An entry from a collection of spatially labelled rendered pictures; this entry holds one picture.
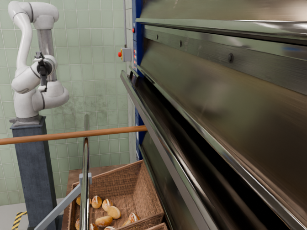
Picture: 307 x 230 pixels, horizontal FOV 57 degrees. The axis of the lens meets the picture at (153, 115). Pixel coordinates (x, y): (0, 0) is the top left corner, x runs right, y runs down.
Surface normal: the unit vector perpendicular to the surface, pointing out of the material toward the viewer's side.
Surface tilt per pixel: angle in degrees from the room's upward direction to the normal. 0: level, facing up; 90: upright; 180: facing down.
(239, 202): 12
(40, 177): 90
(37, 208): 90
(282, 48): 90
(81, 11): 90
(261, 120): 70
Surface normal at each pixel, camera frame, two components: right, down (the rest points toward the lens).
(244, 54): -0.98, 0.07
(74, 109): 0.21, 0.32
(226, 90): -0.92, -0.25
